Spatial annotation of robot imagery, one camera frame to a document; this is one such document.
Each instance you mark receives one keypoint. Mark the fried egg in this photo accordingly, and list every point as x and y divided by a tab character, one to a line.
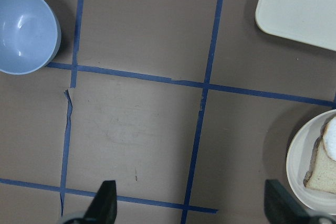
328	138

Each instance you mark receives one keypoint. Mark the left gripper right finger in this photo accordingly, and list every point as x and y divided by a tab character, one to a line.
280	206

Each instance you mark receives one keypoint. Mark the cream bear serving tray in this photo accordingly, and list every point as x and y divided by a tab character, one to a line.
308	21

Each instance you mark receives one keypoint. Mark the bottom bread slice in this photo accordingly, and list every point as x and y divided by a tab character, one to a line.
321	173

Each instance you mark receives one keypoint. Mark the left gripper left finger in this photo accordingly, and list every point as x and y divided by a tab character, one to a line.
103	208

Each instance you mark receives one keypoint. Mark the cream round plate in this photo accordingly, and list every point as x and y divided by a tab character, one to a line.
298	162

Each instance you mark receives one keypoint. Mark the blue bowl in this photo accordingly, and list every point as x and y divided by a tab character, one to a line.
30	36

